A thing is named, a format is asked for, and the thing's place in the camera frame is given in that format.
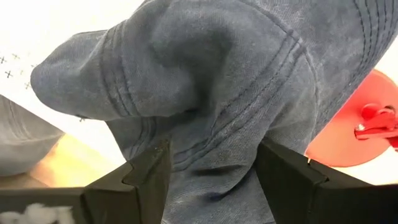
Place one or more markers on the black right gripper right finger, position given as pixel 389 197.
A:
pixel 289 193

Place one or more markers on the red desk lamp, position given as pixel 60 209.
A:
pixel 342 130

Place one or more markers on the faded blue denim cap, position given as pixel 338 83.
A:
pixel 217 77
pixel 25 140

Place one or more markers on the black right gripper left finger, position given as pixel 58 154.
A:
pixel 140 193

